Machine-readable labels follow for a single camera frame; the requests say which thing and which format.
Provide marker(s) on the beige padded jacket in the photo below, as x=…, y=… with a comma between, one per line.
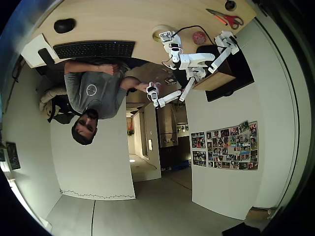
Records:
x=50, y=98

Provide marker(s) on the beige roll of tape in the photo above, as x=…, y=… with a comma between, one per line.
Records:
x=156, y=30

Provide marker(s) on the black round desk grommet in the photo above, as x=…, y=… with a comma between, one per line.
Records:
x=230, y=5

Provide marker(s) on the person's right hand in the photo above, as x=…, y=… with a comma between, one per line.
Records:
x=144, y=86

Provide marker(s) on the person's right forearm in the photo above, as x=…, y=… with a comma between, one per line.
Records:
x=131, y=82

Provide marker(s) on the pink ball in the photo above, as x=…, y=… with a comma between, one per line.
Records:
x=199, y=38

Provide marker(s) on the black computer keyboard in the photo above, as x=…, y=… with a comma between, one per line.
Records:
x=94, y=49

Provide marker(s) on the large photo collage poster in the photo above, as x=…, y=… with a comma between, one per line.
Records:
x=232, y=145

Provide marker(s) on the man in grey shirt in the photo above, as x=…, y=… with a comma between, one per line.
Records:
x=94, y=93

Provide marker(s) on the white follower robot arm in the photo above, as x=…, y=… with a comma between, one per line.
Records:
x=197, y=59

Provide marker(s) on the person's left hand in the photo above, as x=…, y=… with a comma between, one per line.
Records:
x=113, y=69

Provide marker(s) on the black flat panel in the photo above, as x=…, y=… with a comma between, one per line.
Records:
x=243, y=73

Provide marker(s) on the black office chair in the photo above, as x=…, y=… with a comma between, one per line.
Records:
x=62, y=110

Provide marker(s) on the small photo sheet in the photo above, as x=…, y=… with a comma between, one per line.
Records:
x=198, y=140
x=199, y=158

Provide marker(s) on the person's left forearm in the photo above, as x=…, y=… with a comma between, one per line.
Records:
x=86, y=68

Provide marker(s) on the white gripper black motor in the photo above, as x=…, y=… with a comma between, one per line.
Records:
x=173, y=45

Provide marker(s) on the dark framed wall picture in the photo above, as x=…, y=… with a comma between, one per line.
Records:
x=13, y=155

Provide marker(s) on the black phone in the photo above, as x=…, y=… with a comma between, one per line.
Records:
x=46, y=56

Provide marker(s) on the black computer mouse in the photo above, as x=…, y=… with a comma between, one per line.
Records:
x=64, y=25

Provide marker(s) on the small gripper camera board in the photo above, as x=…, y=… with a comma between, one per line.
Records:
x=166, y=37

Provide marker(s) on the blue crate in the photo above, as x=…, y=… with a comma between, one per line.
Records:
x=180, y=165

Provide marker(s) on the white leader robot arm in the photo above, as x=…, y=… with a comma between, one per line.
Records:
x=169, y=97

